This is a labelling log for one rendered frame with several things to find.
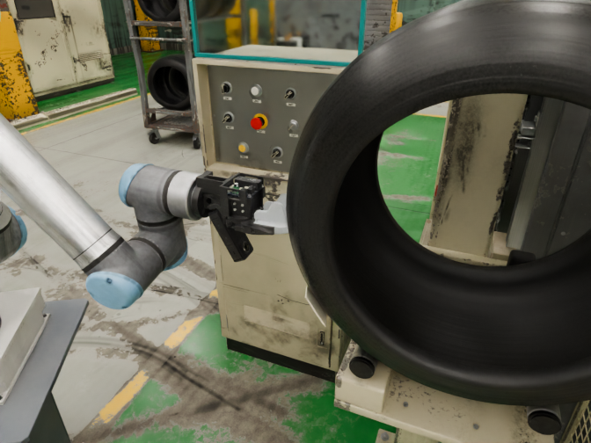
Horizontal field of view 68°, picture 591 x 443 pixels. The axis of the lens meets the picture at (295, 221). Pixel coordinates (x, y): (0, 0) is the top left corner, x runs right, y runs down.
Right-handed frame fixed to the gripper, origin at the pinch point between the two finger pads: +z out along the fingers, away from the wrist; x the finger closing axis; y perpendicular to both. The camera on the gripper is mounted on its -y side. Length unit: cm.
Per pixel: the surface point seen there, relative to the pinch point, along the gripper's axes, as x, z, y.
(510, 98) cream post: 27.7, 30.4, 20.0
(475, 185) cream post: 27.7, 27.9, 2.0
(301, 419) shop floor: 41, -14, -110
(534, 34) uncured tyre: -11.1, 28.4, 34.2
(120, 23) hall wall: 824, -783, -54
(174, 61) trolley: 295, -245, -30
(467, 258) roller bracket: 25.5, 29.6, -14.3
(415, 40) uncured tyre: -9.5, 16.9, 32.8
